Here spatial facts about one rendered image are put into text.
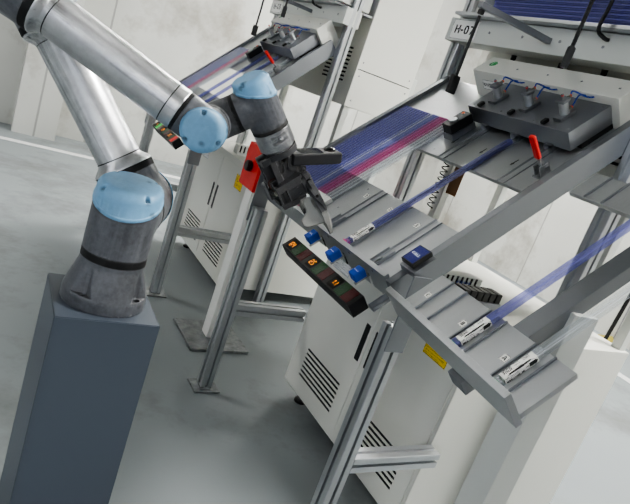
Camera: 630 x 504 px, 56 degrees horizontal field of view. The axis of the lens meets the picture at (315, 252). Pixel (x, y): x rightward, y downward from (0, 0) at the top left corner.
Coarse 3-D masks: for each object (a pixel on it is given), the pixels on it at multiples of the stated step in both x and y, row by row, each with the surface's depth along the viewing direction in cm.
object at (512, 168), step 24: (432, 96) 185; (456, 96) 180; (480, 96) 174; (432, 144) 161; (456, 144) 156; (480, 144) 153; (528, 144) 145; (480, 168) 144; (504, 168) 140; (528, 168) 137; (552, 168) 134
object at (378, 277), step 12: (276, 204) 172; (288, 216) 167; (300, 216) 155; (312, 228) 150; (324, 228) 142; (324, 240) 146; (336, 240) 137; (348, 252) 133; (360, 264) 130; (372, 264) 125; (372, 276) 127; (384, 276) 121; (384, 288) 125
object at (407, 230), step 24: (360, 192) 154; (384, 192) 150; (336, 216) 148; (360, 216) 145; (408, 216) 138; (360, 240) 137; (384, 240) 134; (408, 240) 131; (432, 240) 128; (384, 264) 127
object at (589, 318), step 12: (624, 288) 88; (612, 300) 87; (624, 300) 87; (588, 312) 87; (600, 312) 86; (576, 324) 86; (588, 324) 86; (564, 336) 86; (540, 348) 86; (552, 348) 86; (504, 384) 85
